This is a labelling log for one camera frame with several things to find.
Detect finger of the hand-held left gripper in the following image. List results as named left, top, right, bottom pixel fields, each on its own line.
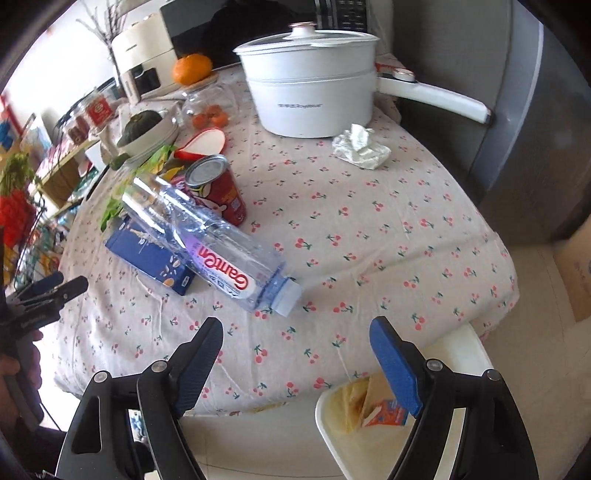
left=7, top=271, right=64, bottom=302
left=18, top=276, right=89, bottom=320

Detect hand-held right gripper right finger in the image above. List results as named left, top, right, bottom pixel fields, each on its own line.
left=369, top=316, right=541, bottom=480

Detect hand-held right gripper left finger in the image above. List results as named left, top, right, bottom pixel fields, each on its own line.
left=55, top=316, right=225, bottom=480

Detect blue carton box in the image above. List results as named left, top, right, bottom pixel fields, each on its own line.
left=104, top=217, right=197, bottom=297

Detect white trash bin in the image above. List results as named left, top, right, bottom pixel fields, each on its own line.
left=315, top=323, right=497, bottom=480

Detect clear plastic water bottle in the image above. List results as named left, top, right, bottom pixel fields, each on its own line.
left=121, top=174, right=302, bottom=318

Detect green snack bag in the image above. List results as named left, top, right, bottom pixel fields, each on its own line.
left=100, top=144, right=186, bottom=232

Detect red chip can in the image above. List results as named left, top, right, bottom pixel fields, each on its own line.
left=185, top=154, right=247, bottom=227

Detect white tissue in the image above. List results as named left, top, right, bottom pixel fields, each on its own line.
left=331, top=124, right=392, bottom=171

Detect person's left hand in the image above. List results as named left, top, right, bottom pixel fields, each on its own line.
left=0, top=340, right=42, bottom=418

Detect orange and white carton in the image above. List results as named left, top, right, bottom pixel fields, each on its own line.
left=360, top=374, right=413, bottom=428

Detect yellow wrapper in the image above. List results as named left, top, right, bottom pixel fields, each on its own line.
left=330, top=376, right=384, bottom=435

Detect red mesh bag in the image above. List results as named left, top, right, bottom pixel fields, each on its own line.
left=0, top=189, right=38, bottom=241

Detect wooden shelf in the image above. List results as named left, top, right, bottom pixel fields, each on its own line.
left=34, top=138, right=100, bottom=208

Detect green leafy vegetable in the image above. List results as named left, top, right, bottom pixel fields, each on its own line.
left=0, top=152, right=40, bottom=195

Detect cherry print tablecloth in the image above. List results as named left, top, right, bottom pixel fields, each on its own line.
left=53, top=53, right=520, bottom=417

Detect glass jar with brown contents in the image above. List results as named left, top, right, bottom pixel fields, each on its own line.
left=62, top=111, right=91, bottom=147

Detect white plate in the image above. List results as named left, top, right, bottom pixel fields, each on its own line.
left=121, top=127, right=182, bottom=162

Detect white bowl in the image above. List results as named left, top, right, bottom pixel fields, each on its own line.
left=115, top=111, right=178, bottom=155

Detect dark green pumpkin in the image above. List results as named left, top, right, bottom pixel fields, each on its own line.
left=115, top=110, right=163, bottom=147

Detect red label glass jar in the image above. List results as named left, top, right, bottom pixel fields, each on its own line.
left=74, top=88, right=119, bottom=131

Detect cardboard box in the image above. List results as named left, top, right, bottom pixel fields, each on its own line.
left=553, top=228, right=591, bottom=325

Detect red heart-shaped white dish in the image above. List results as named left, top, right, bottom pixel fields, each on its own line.
left=173, top=128, right=228, bottom=161

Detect glass jar with wooden lid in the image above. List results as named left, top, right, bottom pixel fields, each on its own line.
left=181, top=74, right=238, bottom=131

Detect white air fryer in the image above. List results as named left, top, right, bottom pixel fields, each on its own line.
left=111, top=17, right=179, bottom=105

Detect large orange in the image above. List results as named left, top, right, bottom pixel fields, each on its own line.
left=172, top=54, right=213, bottom=86

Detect dried branches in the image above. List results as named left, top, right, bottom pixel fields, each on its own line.
left=76, top=0, right=126, bottom=75

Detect black microwave oven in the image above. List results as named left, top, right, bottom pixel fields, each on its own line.
left=159, top=0, right=370, bottom=71

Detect grey refrigerator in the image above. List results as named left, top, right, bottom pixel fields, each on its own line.
left=392, top=0, right=591, bottom=246

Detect white electric cooking pot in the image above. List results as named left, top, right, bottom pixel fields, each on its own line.
left=232, top=21, right=494, bottom=138

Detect black wire rack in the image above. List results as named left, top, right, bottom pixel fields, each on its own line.
left=0, top=194, right=52, bottom=296

